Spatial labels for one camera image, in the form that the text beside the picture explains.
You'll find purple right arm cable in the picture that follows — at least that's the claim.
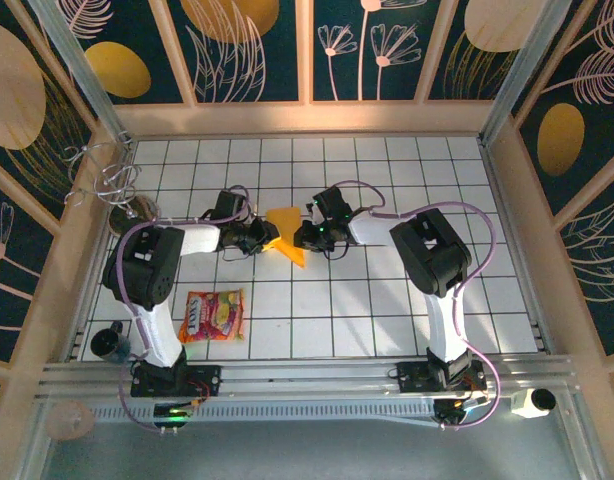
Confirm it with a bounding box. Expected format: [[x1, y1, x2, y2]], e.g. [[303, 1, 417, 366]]
[[336, 179, 503, 431]]

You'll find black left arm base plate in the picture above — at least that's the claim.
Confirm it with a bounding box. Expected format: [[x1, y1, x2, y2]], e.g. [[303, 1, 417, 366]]
[[130, 363, 222, 399]]

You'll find small white camera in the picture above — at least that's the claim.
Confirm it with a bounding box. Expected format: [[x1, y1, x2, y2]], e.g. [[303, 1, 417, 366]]
[[509, 387, 558, 420]]

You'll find aluminium mounting rail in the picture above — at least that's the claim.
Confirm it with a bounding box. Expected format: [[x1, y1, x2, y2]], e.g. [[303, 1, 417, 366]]
[[36, 354, 578, 401]]

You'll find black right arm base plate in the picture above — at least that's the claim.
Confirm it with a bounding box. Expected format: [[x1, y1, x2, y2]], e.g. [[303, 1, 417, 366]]
[[396, 360, 487, 394]]

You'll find perforated metal cable tray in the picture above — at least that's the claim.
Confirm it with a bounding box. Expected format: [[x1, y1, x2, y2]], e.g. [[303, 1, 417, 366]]
[[86, 399, 438, 427]]

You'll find colourful candy bag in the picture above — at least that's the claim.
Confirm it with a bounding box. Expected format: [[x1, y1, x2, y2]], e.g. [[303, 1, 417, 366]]
[[179, 287, 247, 344]]

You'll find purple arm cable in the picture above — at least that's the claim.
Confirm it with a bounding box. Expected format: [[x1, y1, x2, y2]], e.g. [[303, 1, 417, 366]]
[[115, 184, 251, 434], [336, 179, 503, 431]]

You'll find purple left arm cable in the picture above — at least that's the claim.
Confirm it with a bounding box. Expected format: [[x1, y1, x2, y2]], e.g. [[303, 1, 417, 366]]
[[115, 184, 251, 434]]

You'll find dark mug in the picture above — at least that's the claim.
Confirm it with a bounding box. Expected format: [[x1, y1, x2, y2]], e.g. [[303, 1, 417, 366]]
[[89, 321, 133, 365]]

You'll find chrome wire stand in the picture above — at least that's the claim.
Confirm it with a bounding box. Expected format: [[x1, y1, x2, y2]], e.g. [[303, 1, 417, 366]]
[[61, 141, 161, 239]]

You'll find aluminium frame post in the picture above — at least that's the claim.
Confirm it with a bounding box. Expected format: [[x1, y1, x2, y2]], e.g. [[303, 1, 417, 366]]
[[478, 0, 588, 145], [29, 0, 134, 147]]

